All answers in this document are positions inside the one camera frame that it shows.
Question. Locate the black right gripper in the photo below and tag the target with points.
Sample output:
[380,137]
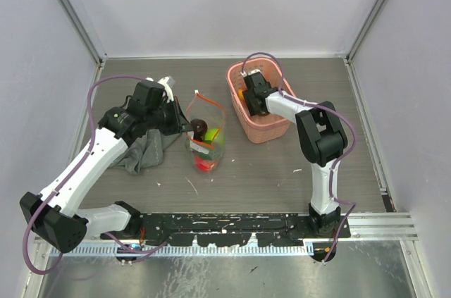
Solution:
[249,96]

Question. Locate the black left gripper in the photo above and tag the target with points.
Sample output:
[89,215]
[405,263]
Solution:
[179,118]

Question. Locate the dark plum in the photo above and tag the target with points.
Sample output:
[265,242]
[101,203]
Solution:
[200,128]

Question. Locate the clear zip bag orange zipper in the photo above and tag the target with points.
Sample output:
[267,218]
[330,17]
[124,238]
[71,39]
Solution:
[206,143]

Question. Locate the green apple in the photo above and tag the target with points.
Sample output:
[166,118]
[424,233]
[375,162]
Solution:
[214,136]

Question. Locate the dark green lime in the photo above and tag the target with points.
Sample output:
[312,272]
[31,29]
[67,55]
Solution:
[209,154]

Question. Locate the red apple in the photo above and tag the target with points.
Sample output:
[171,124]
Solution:
[204,165]

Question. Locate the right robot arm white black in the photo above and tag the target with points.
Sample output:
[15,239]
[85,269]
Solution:
[322,141]

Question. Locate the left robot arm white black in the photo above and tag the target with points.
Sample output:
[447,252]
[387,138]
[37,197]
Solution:
[55,214]

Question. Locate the pink plastic basket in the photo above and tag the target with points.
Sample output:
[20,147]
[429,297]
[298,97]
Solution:
[258,129]

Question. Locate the grey cloth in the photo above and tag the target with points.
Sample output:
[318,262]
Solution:
[145,152]

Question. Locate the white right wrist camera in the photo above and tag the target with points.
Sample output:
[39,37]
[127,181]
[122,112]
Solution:
[251,72]

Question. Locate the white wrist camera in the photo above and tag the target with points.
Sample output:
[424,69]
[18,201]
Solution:
[168,83]
[251,72]

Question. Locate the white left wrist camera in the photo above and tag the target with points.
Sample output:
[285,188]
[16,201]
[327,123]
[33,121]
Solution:
[168,83]

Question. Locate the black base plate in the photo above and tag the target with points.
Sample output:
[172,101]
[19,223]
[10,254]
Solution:
[225,230]

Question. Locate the white slotted cable duct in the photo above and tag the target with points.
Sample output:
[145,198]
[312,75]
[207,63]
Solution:
[112,249]

